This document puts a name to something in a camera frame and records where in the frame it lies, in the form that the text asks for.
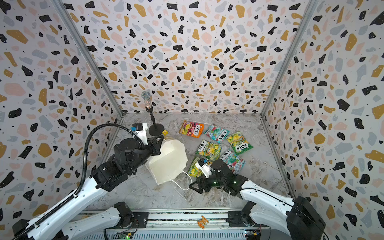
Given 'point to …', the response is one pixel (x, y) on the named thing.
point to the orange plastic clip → (202, 223)
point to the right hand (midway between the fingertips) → (191, 182)
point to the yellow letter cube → (165, 132)
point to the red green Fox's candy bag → (217, 133)
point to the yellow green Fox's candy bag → (238, 143)
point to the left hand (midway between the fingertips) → (163, 134)
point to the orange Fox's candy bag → (191, 129)
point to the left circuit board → (123, 235)
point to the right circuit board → (252, 234)
